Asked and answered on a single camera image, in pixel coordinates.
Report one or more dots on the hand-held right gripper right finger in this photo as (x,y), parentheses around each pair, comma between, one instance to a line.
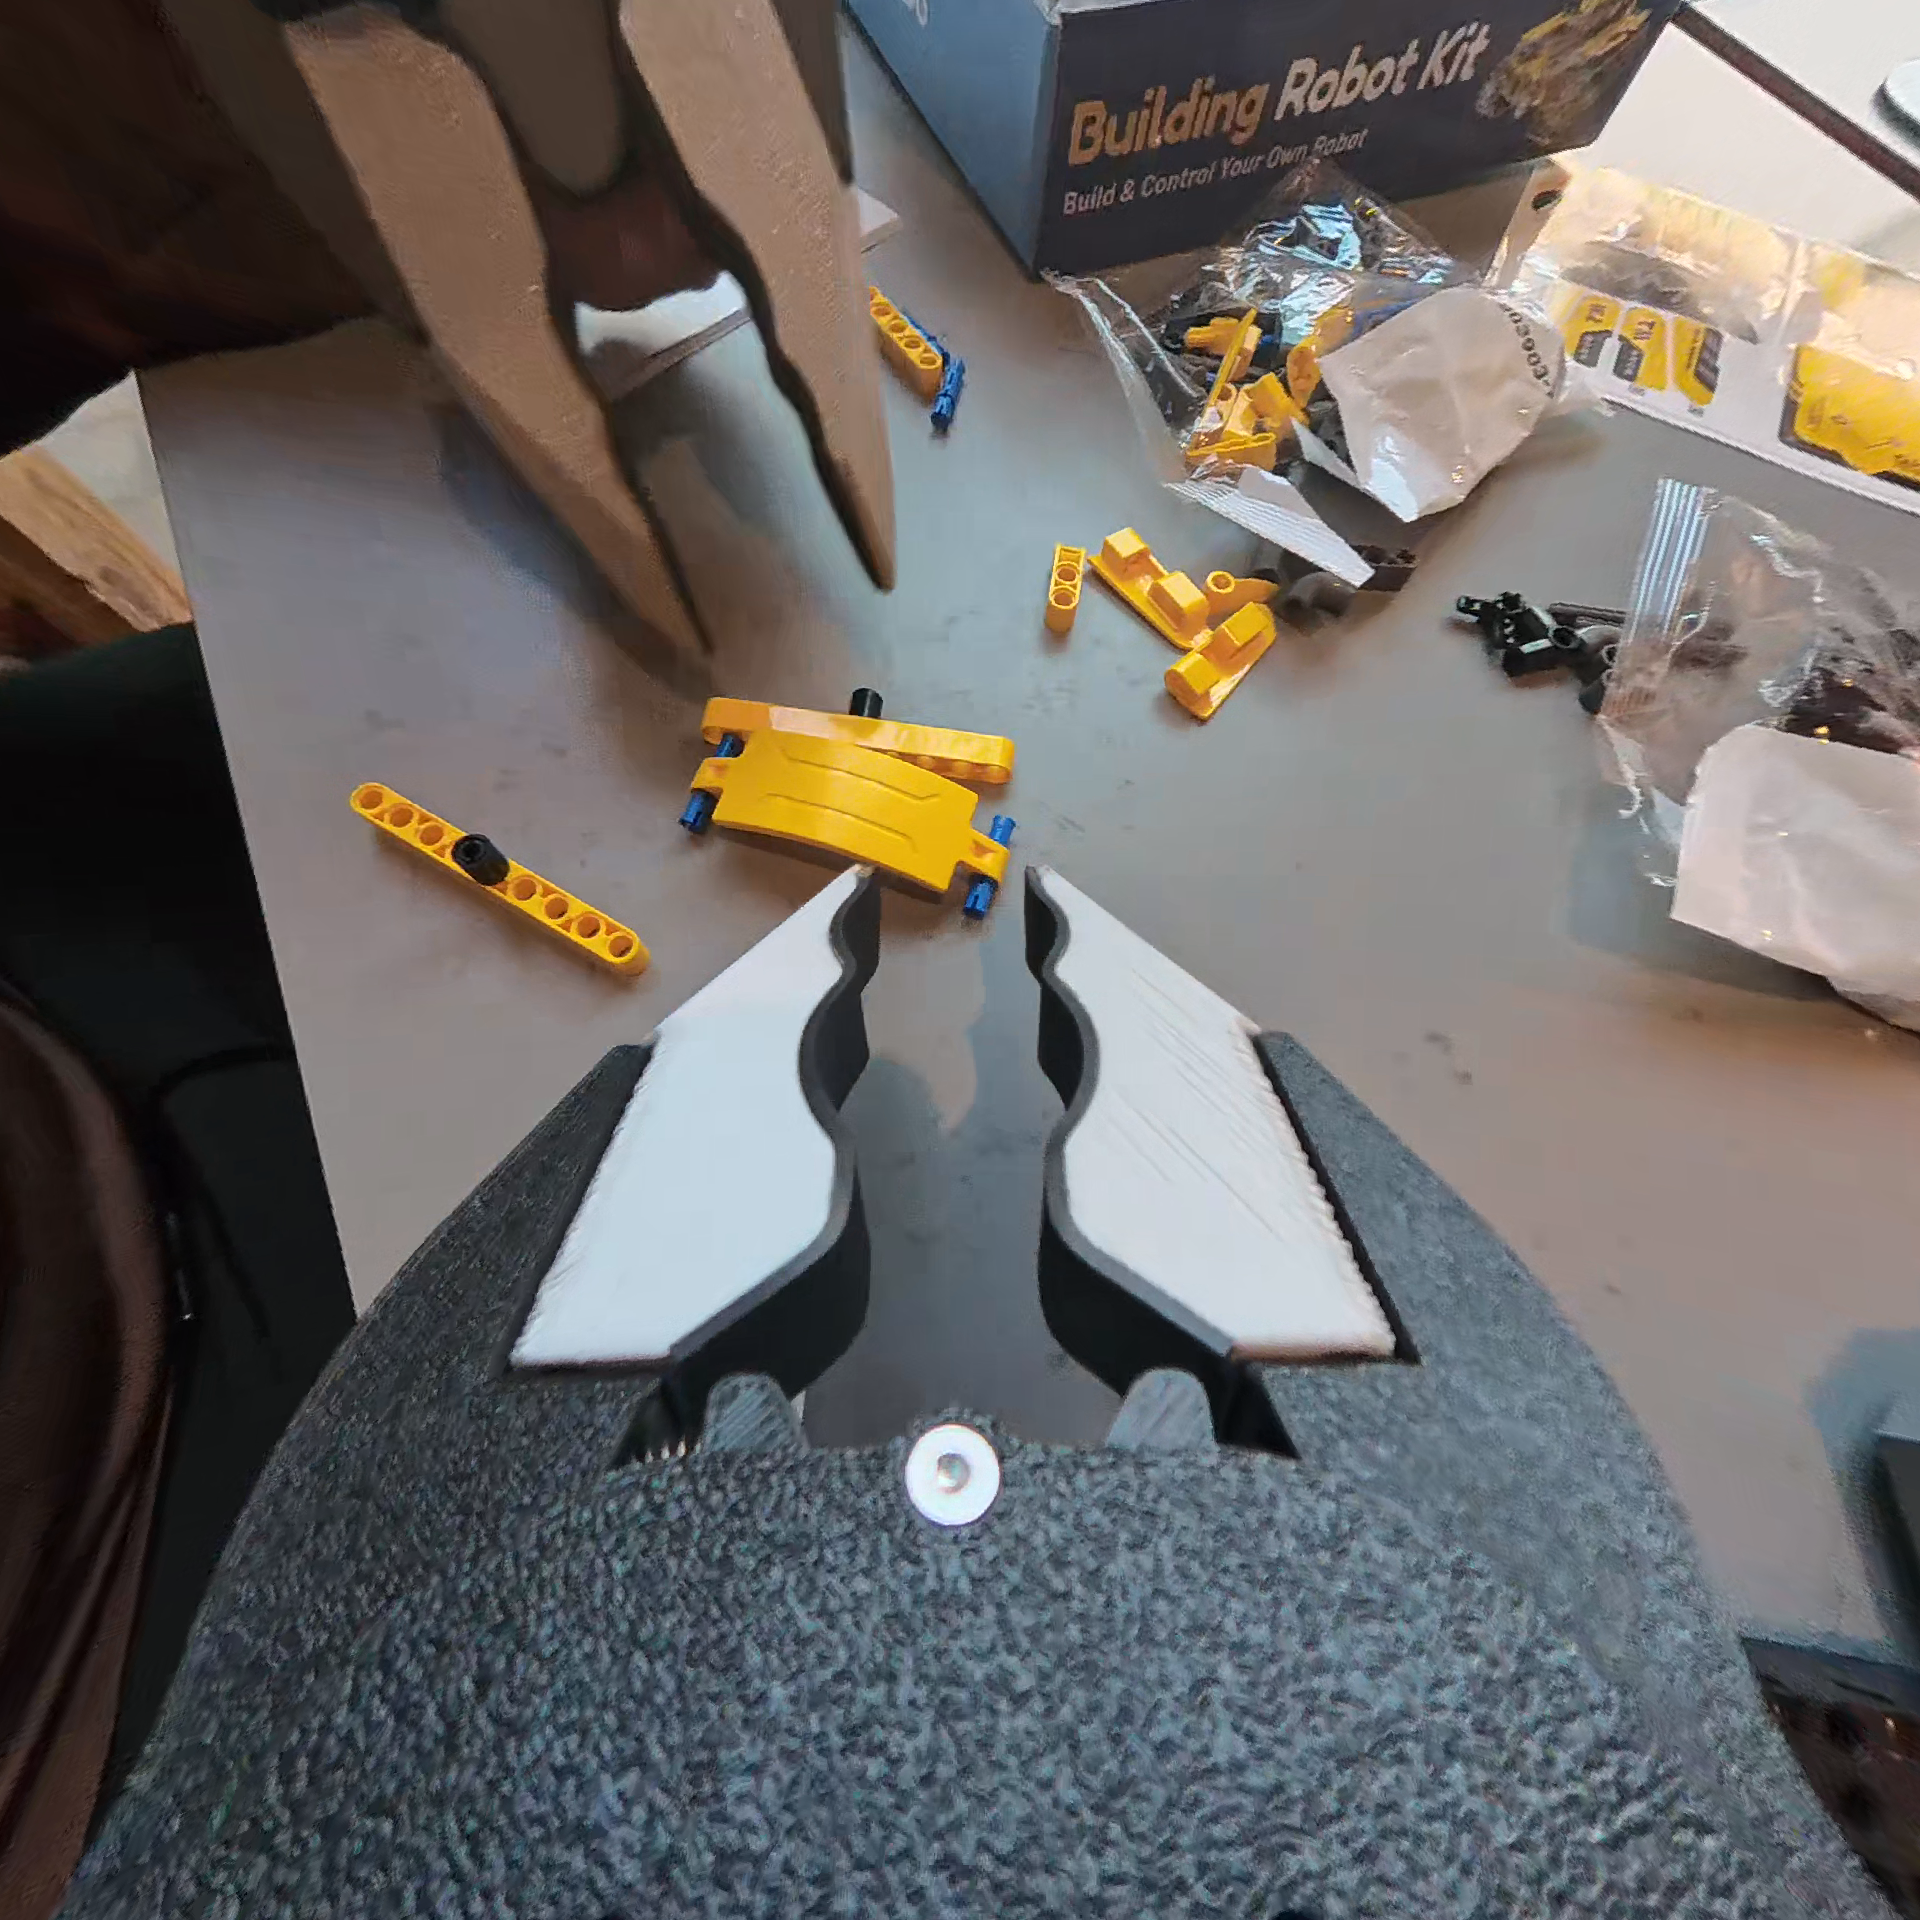
(1217,1170)

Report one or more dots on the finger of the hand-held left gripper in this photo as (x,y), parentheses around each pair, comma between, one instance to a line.
(767,181)
(450,271)

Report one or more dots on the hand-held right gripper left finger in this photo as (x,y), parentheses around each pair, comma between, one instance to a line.
(707,1200)

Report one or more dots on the yellow curved panel blue pins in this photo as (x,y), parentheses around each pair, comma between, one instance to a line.
(842,819)

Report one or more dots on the yellow beam black pin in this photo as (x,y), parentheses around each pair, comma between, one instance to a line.
(914,745)

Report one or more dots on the person's left forearm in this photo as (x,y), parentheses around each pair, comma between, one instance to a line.
(121,181)

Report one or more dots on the grey desk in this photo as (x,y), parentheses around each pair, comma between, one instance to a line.
(1351,902)

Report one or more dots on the short yellow beam blue pin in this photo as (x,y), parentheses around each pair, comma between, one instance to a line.
(909,338)

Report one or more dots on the long yellow nine-hole beam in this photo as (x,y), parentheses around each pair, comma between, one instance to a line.
(572,910)

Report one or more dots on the short yellow three-hole beam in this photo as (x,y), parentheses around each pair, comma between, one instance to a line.
(1065,589)

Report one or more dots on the blue kit box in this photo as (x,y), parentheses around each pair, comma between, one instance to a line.
(1321,121)

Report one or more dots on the yellow L-shaped piece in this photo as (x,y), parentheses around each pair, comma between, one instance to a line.
(1151,589)

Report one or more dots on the small yellow connector piece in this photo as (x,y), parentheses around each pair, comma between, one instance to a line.
(1239,589)

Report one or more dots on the loose black connector parts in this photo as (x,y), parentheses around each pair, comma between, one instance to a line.
(1537,635)

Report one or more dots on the plastic bag of yellow parts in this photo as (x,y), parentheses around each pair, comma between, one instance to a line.
(1410,391)

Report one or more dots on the plastic bag of black parts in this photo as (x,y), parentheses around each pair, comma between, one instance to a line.
(1802,811)

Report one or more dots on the sticker sheet in plastic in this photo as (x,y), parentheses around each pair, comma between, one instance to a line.
(1771,333)

